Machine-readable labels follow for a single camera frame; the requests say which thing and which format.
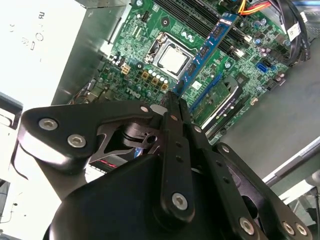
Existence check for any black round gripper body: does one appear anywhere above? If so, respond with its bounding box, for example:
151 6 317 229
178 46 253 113
43 155 237 240

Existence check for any blue RAM stick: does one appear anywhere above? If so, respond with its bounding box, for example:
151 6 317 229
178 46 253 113
172 11 240 97

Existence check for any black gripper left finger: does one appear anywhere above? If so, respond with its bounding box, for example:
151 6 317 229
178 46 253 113
17 91 196 223

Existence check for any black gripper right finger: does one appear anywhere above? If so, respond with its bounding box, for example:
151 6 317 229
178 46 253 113
178 99 313 240

